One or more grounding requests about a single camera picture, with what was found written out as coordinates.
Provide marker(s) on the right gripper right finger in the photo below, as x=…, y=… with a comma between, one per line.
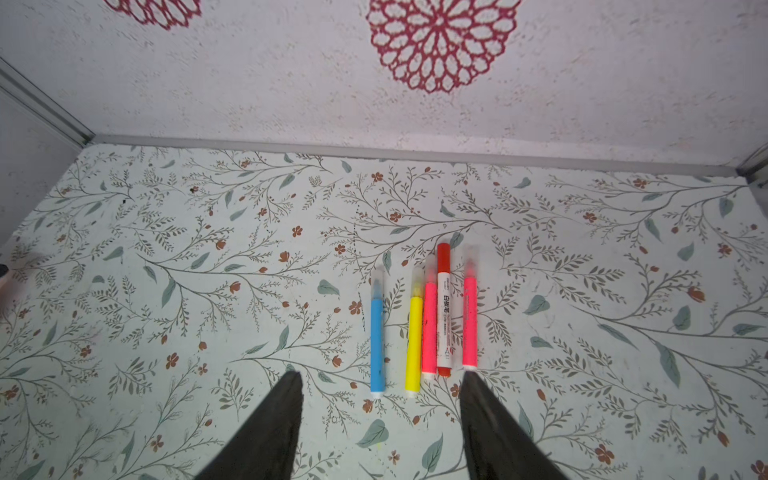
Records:
x=496, y=446

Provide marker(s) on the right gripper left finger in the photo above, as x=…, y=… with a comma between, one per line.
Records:
x=264, y=447

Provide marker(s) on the pink highlighter pen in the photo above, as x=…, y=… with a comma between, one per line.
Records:
x=470, y=299
x=429, y=331

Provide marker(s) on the yellow highlighter pen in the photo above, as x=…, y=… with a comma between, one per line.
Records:
x=415, y=322

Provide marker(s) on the white whiteboard marker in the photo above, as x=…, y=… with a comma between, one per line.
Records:
x=444, y=346

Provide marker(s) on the blue highlighter pen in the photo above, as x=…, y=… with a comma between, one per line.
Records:
x=377, y=374

